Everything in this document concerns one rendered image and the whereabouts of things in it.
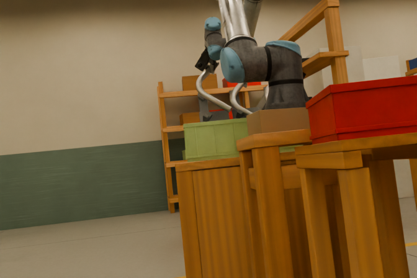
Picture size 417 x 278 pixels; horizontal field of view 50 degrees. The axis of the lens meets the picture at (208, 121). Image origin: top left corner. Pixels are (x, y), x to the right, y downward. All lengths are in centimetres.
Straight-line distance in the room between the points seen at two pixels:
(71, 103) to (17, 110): 90
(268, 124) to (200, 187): 65
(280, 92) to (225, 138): 59
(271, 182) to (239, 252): 67
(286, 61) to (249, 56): 12
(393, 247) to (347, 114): 47
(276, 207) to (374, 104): 48
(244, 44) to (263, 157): 38
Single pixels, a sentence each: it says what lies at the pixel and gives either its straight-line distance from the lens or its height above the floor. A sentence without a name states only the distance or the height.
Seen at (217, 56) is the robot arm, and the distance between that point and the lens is 203.
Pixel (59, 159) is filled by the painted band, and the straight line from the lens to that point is 820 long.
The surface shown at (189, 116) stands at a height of 157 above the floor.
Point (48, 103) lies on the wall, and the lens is 832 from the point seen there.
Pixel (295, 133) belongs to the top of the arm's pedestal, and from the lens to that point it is 135.
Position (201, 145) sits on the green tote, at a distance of 199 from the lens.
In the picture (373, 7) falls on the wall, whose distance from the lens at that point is 991.
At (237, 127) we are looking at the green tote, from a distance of 200.
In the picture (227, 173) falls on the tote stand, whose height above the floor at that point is 73.
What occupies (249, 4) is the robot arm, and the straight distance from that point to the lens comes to 187.
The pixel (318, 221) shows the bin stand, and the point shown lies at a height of 60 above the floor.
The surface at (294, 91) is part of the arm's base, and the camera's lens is 147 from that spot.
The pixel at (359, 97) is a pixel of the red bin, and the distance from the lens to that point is 101.
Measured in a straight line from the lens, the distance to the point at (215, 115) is 229.
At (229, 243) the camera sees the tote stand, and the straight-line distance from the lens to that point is 195.
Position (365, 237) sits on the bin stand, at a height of 60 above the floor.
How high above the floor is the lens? 79
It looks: 5 degrees up
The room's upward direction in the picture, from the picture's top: 6 degrees counter-clockwise
